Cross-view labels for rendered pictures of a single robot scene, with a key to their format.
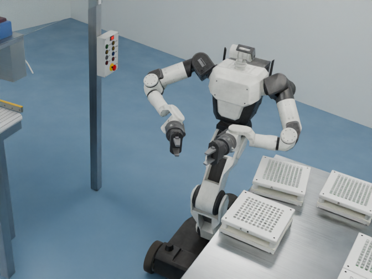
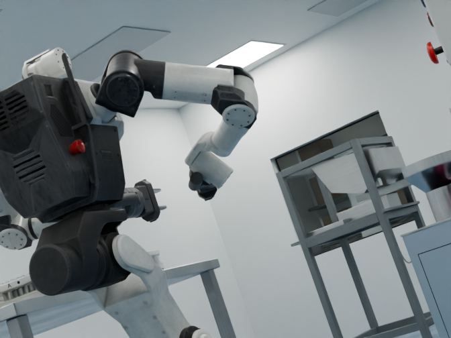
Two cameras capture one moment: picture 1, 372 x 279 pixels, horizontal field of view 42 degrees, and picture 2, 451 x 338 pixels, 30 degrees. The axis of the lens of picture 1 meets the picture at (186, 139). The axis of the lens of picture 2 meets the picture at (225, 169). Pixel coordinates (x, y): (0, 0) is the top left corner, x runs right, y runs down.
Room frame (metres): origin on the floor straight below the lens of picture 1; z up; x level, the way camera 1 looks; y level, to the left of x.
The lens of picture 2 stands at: (4.34, 0.11, 0.68)
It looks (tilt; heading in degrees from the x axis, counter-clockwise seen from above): 9 degrees up; 180
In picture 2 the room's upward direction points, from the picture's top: 19 degrees counter-clockwise
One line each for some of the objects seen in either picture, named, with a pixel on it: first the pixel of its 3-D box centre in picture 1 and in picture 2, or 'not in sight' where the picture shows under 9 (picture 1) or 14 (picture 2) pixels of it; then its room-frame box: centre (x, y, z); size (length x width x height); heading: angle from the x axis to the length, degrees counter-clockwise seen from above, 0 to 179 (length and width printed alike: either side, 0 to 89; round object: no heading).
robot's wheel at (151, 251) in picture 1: (154, 257); not in sight; (2.16, 0.12, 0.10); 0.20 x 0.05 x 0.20; 157
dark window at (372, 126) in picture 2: not in sight; (345, 186); (-3.87, 1.19, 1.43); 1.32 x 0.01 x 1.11; 56
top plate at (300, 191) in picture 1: (282, 175); (41, 279); (1.95, -0.48, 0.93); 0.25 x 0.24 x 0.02; 164
